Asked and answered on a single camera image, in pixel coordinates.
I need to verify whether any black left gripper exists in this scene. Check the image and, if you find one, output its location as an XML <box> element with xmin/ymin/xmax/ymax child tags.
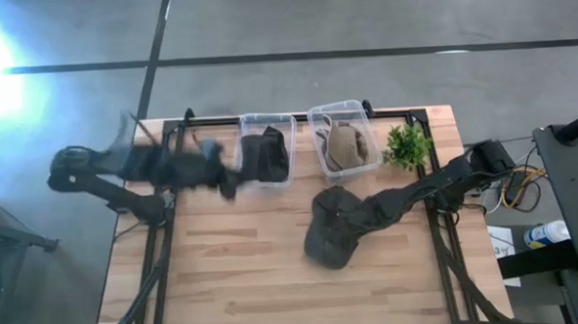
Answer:
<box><xmin>193</xmin><ymin>142</ymin><xmax>246</xmax><ymax>204</ymax></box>

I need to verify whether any black hat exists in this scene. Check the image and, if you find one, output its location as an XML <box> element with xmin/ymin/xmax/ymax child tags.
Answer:
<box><xmin>300</xmin><ymin>182</ymin><xmax>378</xmax><ymax>272</ymax></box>

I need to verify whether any dark green hat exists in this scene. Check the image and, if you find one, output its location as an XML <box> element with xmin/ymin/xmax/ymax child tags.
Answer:
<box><xmin>236</xmin><ymin>124</ymin><xmax>292</xmax><ymax>185</ymax></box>

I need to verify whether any clear plastic bin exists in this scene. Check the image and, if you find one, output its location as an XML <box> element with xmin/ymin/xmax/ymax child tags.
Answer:
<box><xmin>306</xmin><ymin>98</ymin><xmax>386</xmax><ymax>185</ymax></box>
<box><xmin>231</xmin><ymin>111</ymin><xmax>302</xmax><ymax>191</ymax></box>

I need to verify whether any brown hat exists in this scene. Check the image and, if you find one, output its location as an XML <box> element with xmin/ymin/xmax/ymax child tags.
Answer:
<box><xmin>313</xmin><ymin>123</ymin><xmax>371</xmax><ymax>174</ymax></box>

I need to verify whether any green artificial plant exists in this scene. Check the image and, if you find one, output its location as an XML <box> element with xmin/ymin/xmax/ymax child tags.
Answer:
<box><xmin>379</xmin><ymin>122</ymin><xmax>436</xmax><ymax>174</ymax></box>

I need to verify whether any white paper sheet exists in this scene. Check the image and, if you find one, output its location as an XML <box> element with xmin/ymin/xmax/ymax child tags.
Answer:
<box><xmin>486</xmin><ymin>223</ymin><xmax>522</xmax><ymax>290</ymax></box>

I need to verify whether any black power adapter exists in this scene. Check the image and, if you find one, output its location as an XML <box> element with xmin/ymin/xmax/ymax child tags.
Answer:
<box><xmin>507</xmin><ymin>170</ymin><xmax>531</xmax><ymax>202</ymax></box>

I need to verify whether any white blue spray can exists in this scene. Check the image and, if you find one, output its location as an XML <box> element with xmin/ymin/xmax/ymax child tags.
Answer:
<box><xmin>522</xmin><ymin>219</ymin><xmax>572</xmax><ymax>251</ymax></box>

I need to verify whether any dark grey cart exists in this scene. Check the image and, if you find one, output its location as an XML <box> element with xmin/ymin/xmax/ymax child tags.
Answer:
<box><xmin>531</xmin><ymin>104</ymin><xmax>578</xmax><ymax>324</ymax></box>

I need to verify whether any dark stand with legs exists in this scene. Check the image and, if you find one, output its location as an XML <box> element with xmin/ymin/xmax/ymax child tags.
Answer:
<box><xmin>0</xmin><ymin>189</ymin><xmax>63</xmax><ymax>324</ymax></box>

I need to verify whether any black aluminium table frame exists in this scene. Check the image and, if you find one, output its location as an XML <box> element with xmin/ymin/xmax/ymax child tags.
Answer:
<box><xmin>94</xmin><ymin>93</ymin><xmax>517</xmax><ymax>324</ymax></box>

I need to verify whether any yellow cable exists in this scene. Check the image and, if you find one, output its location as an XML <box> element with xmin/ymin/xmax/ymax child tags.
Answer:
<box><xmin>499</xmin><ymin>165</ymin><xmax>550</xmax><ymax>211</ymax></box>

